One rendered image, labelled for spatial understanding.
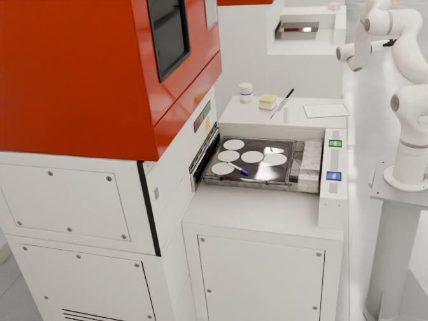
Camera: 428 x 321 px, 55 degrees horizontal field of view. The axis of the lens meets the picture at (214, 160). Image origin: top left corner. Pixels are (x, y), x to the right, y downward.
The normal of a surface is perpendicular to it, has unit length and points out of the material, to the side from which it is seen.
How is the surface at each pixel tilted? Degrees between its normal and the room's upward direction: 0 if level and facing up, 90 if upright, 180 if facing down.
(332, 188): 0
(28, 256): 90
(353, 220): 0
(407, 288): 90
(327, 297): 90
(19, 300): 0
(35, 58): 90
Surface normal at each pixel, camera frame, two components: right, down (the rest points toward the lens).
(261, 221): -0.08, -0.85
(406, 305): -0.40, 0.50
